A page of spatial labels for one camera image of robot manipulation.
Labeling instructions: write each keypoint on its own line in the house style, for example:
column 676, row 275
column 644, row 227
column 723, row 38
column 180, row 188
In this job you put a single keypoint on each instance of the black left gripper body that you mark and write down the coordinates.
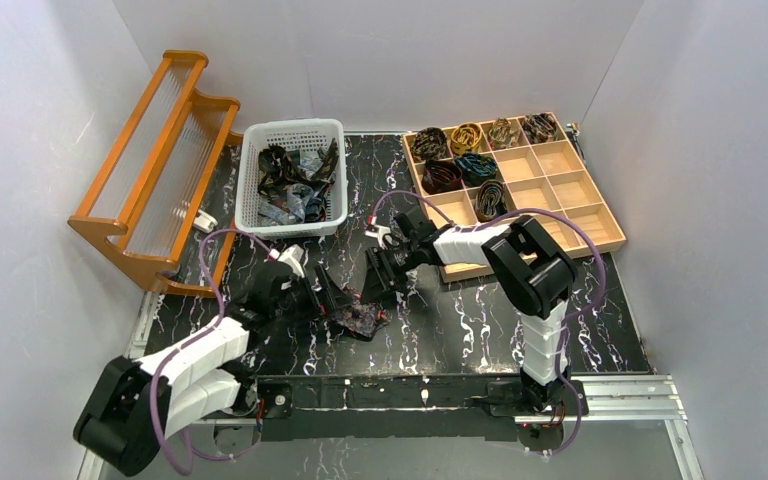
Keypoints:
column 321, row 288

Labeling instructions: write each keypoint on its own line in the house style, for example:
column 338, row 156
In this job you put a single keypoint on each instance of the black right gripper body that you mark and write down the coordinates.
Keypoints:
column 388, row 270

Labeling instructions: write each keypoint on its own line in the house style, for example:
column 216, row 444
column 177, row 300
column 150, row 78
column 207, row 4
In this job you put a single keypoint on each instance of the dark paisley red-dotted tie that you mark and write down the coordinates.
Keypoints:
column 360, row 321

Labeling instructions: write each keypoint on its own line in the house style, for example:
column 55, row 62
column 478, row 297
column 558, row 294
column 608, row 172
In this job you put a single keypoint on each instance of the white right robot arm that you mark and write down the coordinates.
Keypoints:
column 535, row 274

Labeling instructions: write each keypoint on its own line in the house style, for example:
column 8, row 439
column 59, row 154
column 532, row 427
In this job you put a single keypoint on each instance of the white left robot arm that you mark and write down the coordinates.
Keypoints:
column 137, row 405

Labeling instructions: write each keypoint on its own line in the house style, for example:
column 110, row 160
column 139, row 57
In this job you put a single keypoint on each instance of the pile of ties in basket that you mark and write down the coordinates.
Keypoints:
column 295, row 184

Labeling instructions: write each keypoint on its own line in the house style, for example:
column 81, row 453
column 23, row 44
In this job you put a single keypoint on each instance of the rolled maroon tie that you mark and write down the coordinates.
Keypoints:
column 441, row 177

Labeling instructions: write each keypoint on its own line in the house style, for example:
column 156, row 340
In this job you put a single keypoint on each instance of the rolled grey striped tie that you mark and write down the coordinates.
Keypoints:
column 490, row 202

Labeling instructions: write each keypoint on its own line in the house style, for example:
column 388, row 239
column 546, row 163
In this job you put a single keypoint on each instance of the light wooden compartment tray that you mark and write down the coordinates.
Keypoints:
column 550, row 176

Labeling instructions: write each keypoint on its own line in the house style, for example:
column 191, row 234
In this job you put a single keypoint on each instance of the rolled blue patterned tie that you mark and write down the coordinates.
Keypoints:
column 476, row 168

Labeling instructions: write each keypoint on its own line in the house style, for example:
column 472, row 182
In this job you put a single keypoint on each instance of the rolled black gold tie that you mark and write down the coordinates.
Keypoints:
column 430, row 144

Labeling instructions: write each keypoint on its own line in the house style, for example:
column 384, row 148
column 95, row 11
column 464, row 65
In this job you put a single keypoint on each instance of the white plug on table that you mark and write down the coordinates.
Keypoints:
column 204, row 222

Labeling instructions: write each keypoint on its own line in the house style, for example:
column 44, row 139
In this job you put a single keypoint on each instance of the white plastic basket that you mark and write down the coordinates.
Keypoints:
column 305, row 134

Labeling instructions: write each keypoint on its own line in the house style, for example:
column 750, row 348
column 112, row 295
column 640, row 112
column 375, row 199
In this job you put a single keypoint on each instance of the rolled yellow tie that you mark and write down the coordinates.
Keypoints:
column 465, row 138

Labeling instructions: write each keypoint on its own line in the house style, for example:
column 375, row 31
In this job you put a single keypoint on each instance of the rolled brown patterned tie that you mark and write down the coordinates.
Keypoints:
column 503, row 134

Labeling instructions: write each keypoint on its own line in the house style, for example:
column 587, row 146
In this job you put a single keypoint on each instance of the orange wooden rack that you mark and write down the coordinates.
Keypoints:
column 140, row 210

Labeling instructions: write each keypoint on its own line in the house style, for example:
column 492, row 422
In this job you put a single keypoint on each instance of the rolled dark striped tie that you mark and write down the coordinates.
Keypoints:
column 540, row 128

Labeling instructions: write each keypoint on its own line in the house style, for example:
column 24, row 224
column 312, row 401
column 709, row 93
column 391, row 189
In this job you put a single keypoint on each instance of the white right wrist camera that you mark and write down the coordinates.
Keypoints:
column 379, row 233

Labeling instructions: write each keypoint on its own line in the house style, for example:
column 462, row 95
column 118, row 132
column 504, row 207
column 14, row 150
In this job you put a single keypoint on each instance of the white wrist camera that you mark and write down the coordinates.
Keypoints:
column 379, row 233
column 291, row 256

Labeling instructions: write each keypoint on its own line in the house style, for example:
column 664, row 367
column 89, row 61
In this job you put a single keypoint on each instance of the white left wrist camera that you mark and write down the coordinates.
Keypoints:
column 291, row 256

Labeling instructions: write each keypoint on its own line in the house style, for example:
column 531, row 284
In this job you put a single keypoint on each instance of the aluminium frame rail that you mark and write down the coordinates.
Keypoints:
column 621, row 398

